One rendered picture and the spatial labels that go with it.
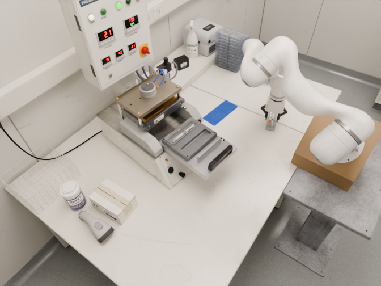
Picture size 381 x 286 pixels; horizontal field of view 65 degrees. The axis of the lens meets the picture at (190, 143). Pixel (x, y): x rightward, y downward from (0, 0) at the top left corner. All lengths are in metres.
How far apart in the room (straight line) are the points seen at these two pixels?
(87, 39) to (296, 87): 0.82
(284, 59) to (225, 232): 0.76
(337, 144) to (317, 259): 1.23
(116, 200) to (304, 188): 0.90
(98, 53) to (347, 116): 0.99
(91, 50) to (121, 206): 0.67
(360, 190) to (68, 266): 1.82
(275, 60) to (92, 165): 1.05
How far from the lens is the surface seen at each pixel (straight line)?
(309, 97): 1.16
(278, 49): 1.19
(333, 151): 1.16
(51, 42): 1.62
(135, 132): 1.42
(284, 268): 2.19
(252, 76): 1.18
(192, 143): 1.37
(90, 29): 1.30
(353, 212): 1.60
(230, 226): 1.41
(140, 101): 1.41
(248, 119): 1.83
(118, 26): 1.38
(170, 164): 1.45
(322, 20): 3.55
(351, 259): 2.37
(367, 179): 1.74
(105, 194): 1.44
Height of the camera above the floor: 2.01
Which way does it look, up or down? 49 degrees down
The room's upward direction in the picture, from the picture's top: 2 degrees counter-clockwise
